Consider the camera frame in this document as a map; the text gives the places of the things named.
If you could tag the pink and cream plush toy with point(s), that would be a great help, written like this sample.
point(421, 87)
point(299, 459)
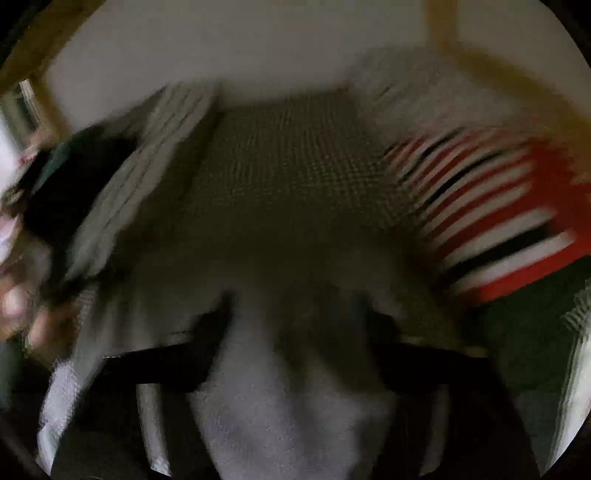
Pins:
point(14, 300)

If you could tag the black and white checked bedsheet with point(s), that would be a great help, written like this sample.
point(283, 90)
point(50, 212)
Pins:
point(286, 175)

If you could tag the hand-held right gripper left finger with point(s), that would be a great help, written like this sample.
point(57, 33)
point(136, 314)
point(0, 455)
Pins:
point(184, 360)

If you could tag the grey fuzzy blanket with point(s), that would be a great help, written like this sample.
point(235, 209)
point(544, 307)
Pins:
point(415, 87)

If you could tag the dark green cloth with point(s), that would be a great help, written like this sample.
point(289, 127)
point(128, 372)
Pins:
point(521, 341)

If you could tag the white ribbed cloth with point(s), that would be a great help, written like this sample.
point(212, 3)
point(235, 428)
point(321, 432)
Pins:
point(579, 318)

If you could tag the teal cloth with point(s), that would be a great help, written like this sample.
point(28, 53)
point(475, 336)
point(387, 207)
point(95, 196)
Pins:
point(64, 152)

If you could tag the wooden bed frame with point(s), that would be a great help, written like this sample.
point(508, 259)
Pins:
point(443, 32)

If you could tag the white grey striped cloth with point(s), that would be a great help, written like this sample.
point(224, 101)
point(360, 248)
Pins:
point(152, 147)

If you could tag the red white black striped cloth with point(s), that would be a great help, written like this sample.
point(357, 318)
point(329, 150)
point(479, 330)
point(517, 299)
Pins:
point(498, 217)

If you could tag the light grey sweater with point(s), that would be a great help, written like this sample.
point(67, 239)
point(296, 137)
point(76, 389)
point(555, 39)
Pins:
point(286, 415)

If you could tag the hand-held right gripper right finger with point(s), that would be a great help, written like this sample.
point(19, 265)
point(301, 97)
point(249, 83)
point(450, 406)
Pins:
point(415, 364)

